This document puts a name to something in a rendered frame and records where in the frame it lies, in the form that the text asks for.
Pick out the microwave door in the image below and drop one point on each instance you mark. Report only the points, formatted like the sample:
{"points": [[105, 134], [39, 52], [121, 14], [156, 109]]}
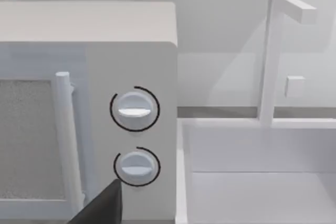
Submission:
{"points": [[31, 140]]}

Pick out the white sink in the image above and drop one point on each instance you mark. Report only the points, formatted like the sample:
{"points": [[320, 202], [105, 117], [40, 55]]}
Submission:
{"points": [[257, 166]]}

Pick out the tall white tap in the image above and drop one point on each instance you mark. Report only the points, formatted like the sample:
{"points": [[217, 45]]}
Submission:
{"points": [[273, 58]]}

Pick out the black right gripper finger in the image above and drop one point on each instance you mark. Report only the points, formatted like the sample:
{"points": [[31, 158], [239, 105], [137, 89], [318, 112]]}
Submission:
{"points": [[105, 205]]}

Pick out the white microwave knob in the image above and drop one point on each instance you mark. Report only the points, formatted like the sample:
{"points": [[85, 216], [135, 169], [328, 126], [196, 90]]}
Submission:
{"points": [[136, 166], [134, 108]]}

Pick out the pale microwave oven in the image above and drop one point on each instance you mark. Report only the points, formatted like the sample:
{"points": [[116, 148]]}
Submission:
{"points": [[147, 61]]}

